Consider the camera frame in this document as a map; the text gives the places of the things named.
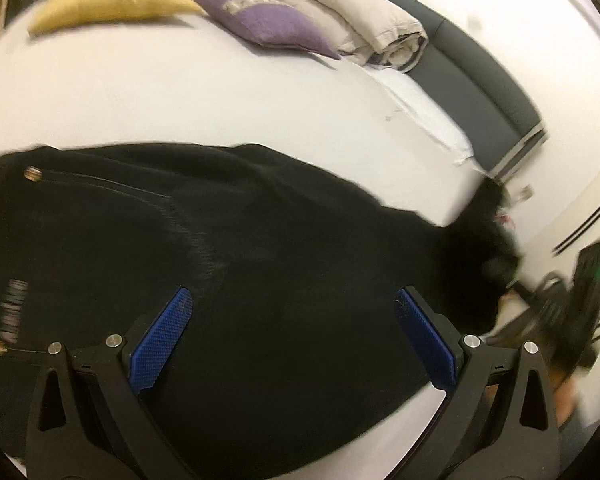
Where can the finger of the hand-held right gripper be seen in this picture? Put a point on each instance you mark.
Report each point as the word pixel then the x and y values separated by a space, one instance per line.
pixel 535 295
pixel 522 332

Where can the purple cushion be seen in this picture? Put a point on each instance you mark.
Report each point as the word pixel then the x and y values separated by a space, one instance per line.
pixel 275 25

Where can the bed with white sheet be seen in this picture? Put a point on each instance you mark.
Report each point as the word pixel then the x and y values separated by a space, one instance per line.
pixel 180 95

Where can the yellow cushion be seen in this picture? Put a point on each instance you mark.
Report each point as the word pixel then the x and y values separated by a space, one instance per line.
pixel 110 0

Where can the person's right forearm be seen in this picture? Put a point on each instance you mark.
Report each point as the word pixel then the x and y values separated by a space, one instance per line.
pixel 567 400

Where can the grey upholstered headboard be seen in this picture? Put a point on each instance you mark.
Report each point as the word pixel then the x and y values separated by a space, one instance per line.
pixel 480 75

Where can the black denim pants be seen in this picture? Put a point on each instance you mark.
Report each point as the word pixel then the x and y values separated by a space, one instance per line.
pixel 230 260

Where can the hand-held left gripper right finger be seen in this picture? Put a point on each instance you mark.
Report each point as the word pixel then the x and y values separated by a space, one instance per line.
pixel 425 340

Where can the folded beige duvet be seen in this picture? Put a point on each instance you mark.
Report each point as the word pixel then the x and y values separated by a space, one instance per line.
pixel 360 20

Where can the white pillow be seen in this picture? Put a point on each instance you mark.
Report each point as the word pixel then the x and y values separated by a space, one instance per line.
pixel 425 110

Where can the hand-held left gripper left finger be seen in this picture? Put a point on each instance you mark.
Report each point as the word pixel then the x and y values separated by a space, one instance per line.
pixel 160 340

